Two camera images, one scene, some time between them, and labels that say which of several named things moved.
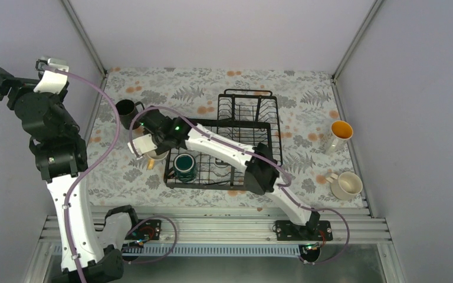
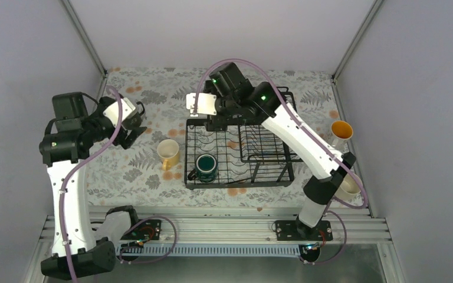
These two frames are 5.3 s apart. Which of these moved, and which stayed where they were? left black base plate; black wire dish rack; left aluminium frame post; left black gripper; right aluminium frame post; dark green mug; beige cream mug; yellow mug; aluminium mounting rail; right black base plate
Moved: dark green mug; black wire dish rack; left black gripper; yellow mug
Stayed: left black base plate; left aluminium frame post; aluminium mounting rail; beige cream mug; right aluminium frame post; right black base plate
